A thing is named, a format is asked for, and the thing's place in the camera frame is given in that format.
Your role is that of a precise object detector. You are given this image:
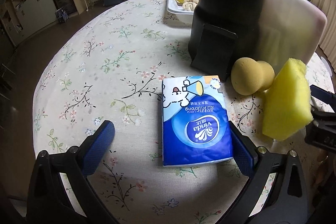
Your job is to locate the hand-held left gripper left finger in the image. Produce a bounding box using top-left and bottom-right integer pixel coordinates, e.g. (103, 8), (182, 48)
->
(26, 120), (124, 224)

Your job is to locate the translucent plastic container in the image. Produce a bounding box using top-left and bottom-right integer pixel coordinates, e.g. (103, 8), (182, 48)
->
(253, 0), (328, 69)

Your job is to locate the white plastic tray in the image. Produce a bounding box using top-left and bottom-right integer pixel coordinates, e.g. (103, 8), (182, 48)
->
(167, 0), (201, 28)

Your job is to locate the blue tissue pack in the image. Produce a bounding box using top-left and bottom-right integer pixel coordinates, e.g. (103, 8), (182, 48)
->
(161, 75), (235, 167)

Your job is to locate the black cylindrical container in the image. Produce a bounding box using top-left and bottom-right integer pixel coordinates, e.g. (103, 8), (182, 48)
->
(188, 0), (268, 82)

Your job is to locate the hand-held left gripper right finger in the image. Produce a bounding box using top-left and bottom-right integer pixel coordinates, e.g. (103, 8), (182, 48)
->
(228, 121), (309, 224)

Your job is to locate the white trash bin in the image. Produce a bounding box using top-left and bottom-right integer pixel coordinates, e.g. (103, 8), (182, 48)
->
(319, 55), (334, 67)

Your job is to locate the large yellow sponge block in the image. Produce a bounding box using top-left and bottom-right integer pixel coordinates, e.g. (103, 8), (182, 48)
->
(262, 57), (314, 142)

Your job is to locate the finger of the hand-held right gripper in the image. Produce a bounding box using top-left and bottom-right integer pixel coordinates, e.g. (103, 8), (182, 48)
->
(304, 106), (336, 152)
(310, 85), (336, 105)

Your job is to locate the floral tablecloth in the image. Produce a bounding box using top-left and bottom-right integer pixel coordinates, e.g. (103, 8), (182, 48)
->
(33, 0), (336, 224)

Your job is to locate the tan gourd-shaped sponge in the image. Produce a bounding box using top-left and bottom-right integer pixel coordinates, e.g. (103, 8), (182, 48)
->
(231, 57), (275, 96)

